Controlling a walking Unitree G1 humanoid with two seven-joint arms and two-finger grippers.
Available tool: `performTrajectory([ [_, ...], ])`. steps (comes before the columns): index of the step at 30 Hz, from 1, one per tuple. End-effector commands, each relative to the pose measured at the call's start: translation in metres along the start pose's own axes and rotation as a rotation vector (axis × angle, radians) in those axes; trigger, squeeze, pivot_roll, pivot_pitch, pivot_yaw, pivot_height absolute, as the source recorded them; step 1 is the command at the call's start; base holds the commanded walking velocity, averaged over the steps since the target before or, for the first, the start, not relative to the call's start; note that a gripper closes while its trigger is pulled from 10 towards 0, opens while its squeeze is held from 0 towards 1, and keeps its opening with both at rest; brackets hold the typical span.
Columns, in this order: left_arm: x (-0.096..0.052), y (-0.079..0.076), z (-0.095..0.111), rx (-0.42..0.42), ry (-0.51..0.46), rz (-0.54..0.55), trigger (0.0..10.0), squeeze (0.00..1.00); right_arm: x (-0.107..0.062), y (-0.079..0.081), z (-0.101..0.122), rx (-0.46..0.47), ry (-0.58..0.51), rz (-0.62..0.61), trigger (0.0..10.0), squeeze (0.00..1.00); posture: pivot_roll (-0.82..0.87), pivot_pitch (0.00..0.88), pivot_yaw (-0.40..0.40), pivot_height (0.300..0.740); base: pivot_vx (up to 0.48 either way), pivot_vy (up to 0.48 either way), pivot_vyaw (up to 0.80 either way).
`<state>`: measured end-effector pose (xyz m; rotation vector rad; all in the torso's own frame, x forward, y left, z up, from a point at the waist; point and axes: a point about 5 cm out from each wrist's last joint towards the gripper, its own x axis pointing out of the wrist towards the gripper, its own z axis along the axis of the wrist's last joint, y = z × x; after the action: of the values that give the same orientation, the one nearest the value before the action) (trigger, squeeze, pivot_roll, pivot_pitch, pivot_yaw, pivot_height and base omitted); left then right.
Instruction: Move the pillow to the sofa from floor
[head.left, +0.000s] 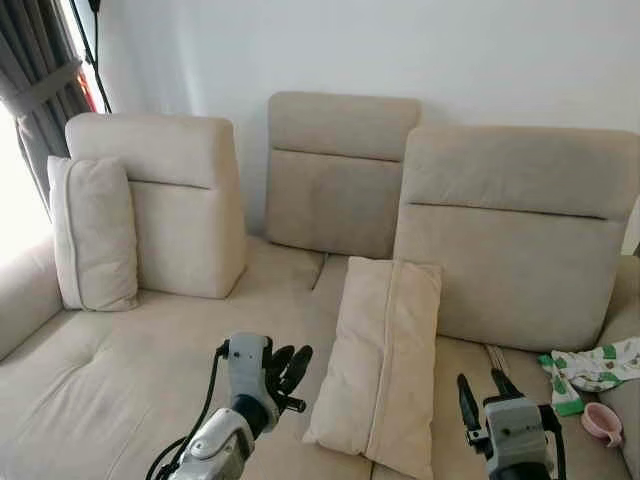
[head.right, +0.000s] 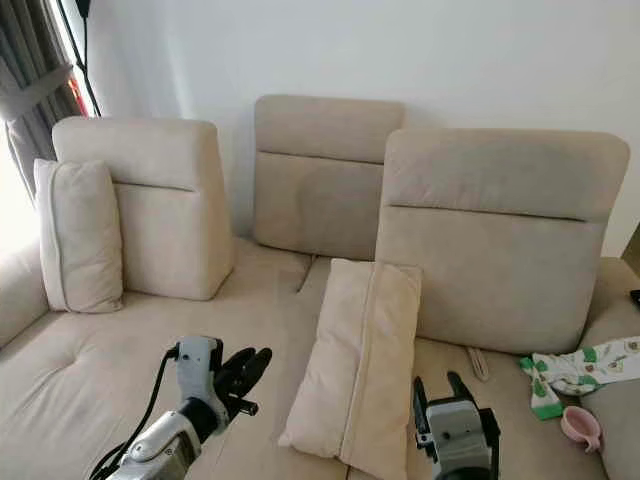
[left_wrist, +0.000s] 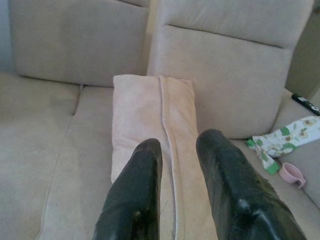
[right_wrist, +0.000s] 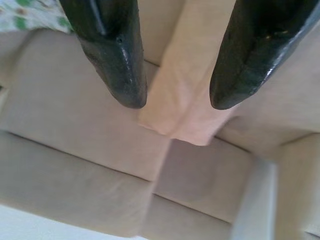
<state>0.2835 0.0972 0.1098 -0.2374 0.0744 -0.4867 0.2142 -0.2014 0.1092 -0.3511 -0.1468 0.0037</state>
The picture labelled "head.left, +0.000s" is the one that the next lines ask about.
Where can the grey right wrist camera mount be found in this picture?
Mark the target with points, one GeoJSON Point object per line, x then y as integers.
{"type": "Point", "coordinates": [513, 432]}

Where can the small beige throw pillow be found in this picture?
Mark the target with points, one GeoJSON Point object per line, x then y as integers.
{"type": "Point", "coordinates": [95, 235]}

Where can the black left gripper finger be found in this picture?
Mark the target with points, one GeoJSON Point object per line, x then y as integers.
{"type": "Point", "coordinates": [301, 366]}
{"type": "Point", "coordinates": [278, 365]}

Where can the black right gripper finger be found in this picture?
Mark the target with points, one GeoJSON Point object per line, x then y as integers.
{"type": "Point", "coordinates": [468, 405]}
{"type": "Point", "coordinates": [503, 385]}

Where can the beige throw pillow with seam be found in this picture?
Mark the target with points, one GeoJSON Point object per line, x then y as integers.
{"type": "Point", "coordinates": [375, 370]}

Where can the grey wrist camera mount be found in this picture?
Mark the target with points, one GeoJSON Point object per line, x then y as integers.
{"type": "Point", "coordinates": [513, 432]}
{"type": "Point", "coordinates": [247, 368]}

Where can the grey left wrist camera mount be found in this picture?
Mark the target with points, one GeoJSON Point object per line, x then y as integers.
{"type": "Point", "coordinates": [247, 368]}

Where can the black stand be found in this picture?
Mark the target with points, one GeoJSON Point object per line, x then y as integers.
{"type": "Point", "coordinates": [94, 40]}

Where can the beige fabric sofa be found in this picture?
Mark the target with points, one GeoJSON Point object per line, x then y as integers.
{"type": "Point", "coordinates": [110, 385]}

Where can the grey curtain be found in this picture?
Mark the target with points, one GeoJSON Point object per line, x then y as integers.
{"type": "Point", "coordinates": [40, 45]}

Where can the pink cup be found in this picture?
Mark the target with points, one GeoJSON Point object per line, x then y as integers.
{"type": "Point", "coordinates": [603, 425]}

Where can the white cloth with green print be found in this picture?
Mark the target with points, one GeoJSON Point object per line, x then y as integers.
{"type": "Point", "coordinates": [595, 370]}

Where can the grey curtain tieback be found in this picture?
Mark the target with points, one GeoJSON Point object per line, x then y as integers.
{"type": "Point", "coordinates": [45, 92]}

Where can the wide beige sofa backrest cushion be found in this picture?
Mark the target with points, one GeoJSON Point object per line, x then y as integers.
{"type": "Point", "coordinates": [520, 250]}

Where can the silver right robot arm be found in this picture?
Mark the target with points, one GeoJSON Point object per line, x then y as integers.
{"type": "Point", "coordinates": [525, 474]}

